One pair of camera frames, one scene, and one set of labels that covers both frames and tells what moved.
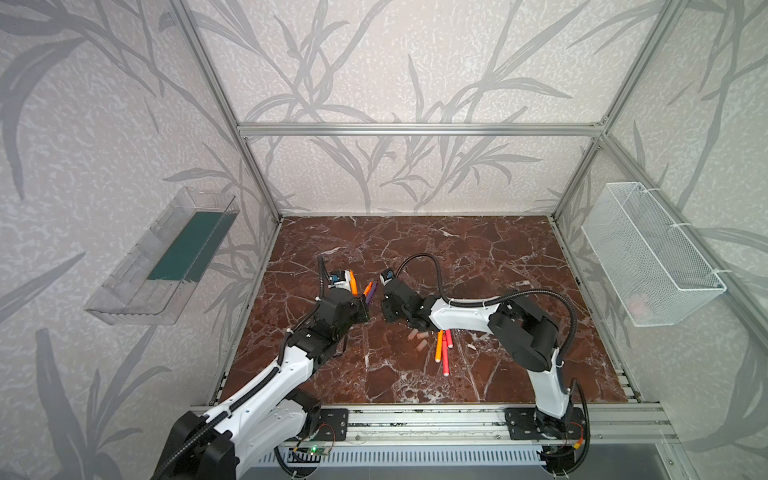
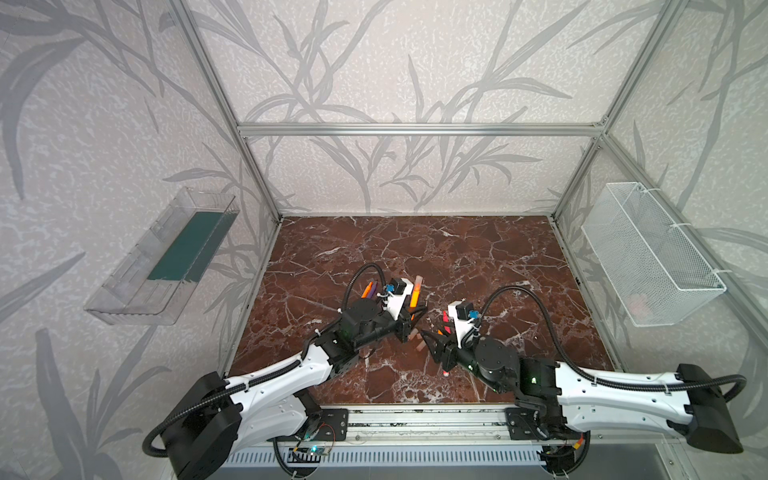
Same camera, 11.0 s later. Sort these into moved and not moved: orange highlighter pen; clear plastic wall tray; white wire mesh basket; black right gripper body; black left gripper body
Moved: black left gripper body; orange highlighter pen; black right gripper body
Not moved: clear plastic wall tray; white wire mesh basket
